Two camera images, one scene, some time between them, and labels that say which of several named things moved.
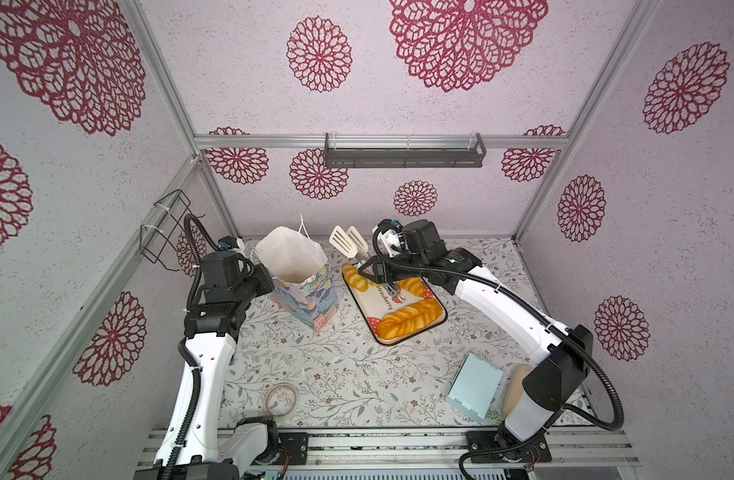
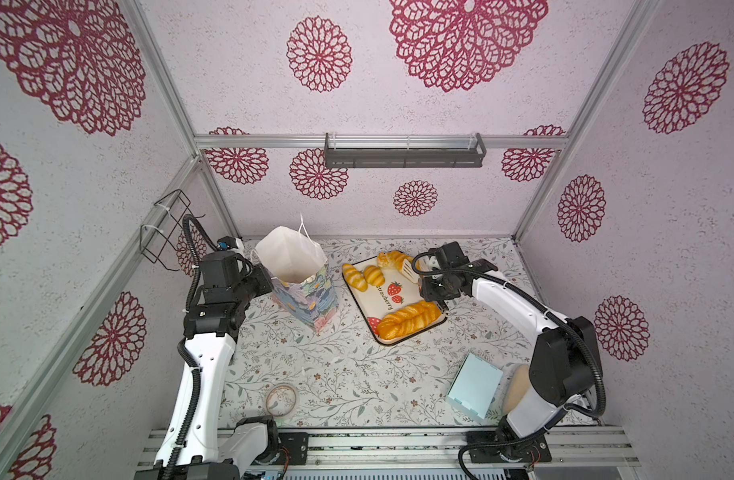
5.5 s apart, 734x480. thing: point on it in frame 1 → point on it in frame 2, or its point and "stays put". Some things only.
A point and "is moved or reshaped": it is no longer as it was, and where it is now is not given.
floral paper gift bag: (301, 276) stays put
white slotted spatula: (351, 243) is moved or reshaped
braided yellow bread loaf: (409, 319) stays put
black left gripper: (259, 273) stays put
